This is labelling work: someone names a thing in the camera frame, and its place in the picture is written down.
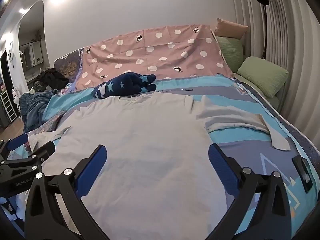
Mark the white round wall ornament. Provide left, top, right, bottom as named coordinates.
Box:
left=6, top=42, right=16, bottom=61

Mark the pink floral quilt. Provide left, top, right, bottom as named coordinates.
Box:
left=24, top=110, right=67, bottom=153

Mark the green pillow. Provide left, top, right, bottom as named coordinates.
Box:
left=237, top=56, right=290, bottom=98
left=215, top=36, right=247, bottom=73

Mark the navy star-patterned garment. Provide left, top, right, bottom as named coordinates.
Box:
left=91, top=72, right=157, bottom=99

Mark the green sofa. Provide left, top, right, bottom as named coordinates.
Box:
left=232, top=72, right=284, bottom=113

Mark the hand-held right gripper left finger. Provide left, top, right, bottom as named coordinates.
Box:
left=24, top=144, right=118, bottom=240

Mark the peach pillow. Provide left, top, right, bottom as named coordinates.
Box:
left=214, top=18, right=249, bottom=40

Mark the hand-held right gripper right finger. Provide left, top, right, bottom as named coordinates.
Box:
left=208, top=143, right=293, bottom=240

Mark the white plush toy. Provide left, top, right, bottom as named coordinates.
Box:
left=10, top=86, right=21, bottom=103

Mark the blue fleece blanket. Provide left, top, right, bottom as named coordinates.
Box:
left=19, top=89, right=59, bottom=133

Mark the pink polka-dot sheet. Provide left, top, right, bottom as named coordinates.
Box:
left=74, top=24, right=234, bottom=90

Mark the grey t-shirt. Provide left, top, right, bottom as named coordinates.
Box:
left=32, top=91, right=292, bottom=233

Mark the black smartphone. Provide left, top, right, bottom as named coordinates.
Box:
left=292, top=155, right=314, bottom=193

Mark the dark clothes pile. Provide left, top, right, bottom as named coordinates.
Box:
left=33, top=68, right=69, bottom=92

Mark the blue patterned blanket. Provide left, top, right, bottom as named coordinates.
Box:
left=24, top=74, right=320, bottom=240

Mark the white pleated curtain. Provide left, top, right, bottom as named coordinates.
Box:
left=229, top=0, right=320, bottom=130

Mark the white shelf rack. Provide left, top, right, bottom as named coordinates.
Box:
left=0, top=90, right=18, bottom=123

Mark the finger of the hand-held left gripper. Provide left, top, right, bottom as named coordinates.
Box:
left=0, top=133, right=29, bottom=160
left=0, top=141, right=56, bottom=180

